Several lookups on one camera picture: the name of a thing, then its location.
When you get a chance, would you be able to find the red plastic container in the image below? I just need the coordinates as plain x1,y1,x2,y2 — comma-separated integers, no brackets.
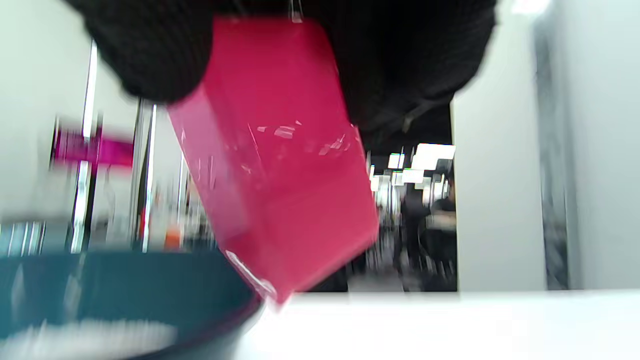
167,17,380,305

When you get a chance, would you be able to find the monitor with magenta screen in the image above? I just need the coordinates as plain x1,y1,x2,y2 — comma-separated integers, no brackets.
52,127,135,168

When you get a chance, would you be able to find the teal plastic basin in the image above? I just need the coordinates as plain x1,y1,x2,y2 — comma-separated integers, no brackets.
0,250,263,360

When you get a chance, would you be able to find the person's right hand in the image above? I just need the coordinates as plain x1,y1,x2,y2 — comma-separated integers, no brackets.
62,0,498,135

